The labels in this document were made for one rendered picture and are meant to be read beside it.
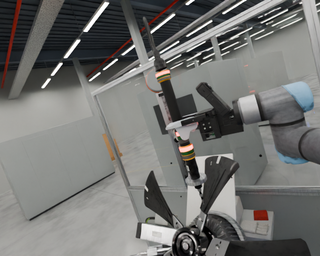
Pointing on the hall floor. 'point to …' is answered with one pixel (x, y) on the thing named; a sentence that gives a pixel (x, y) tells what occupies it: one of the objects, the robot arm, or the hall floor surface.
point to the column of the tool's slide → (171, 137)
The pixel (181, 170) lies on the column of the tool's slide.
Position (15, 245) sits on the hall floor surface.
